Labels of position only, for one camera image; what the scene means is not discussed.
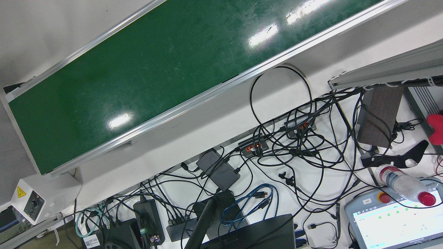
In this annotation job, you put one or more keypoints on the red plush toy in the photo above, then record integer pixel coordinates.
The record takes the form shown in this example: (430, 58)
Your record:
(436, 129)

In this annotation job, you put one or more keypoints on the dark brown box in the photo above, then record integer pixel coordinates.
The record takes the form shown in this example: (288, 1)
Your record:
(379, 117)

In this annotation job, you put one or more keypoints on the black hub orange ports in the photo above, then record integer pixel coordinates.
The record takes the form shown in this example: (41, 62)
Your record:
(254, 145)
(299, 126)

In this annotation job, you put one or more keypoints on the black monitor stand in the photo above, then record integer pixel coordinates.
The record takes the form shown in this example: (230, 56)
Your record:
(204, 221)

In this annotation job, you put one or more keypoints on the aluminium profile post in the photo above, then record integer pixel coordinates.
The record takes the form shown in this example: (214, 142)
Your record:
(398, 67)

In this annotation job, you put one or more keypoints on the white conveyor control box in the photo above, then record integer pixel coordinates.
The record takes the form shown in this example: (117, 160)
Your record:
(31, 204)

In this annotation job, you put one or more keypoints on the dark grey power adapter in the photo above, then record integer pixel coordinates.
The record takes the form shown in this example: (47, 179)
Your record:
(221, 173)

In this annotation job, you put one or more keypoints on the black docking hub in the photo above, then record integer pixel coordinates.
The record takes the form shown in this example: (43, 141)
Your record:
(180, 230)

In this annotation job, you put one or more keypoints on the black power adapter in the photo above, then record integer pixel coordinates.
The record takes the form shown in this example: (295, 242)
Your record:
(148, 221)

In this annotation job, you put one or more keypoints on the green belt conveyor aluminium frame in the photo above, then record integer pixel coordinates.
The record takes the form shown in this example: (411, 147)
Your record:
(155, 69)

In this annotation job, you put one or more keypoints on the grey robot teach pendant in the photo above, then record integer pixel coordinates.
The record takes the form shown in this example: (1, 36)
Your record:
(398, 228)

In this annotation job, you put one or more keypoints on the clear water bottle red cap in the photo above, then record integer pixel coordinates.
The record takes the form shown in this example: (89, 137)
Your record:
(405, 185)

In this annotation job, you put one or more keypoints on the black labelled mini computer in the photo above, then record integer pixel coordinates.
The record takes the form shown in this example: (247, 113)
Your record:
(117, 235)

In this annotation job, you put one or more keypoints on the black computer monitor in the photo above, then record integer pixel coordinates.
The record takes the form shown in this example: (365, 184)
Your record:
(256, 235)

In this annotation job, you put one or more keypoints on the black curved bracket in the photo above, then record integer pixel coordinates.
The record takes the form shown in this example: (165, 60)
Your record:
(380, 160)

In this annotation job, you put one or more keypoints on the black ribbed computer box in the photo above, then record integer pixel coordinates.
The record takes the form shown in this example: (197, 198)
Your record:
(424, 100)

